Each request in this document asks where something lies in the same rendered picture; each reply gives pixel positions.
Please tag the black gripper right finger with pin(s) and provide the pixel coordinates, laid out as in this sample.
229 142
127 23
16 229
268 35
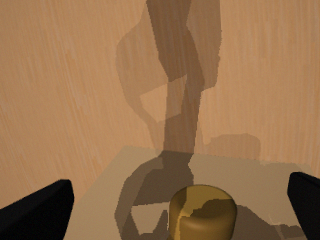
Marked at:
304 194

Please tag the tan wooden door slab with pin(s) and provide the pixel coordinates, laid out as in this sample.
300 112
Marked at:
131 197

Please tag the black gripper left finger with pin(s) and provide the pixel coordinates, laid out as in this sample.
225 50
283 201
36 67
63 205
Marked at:
42 215

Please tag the brass door knob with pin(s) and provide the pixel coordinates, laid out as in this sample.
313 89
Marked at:
202 212

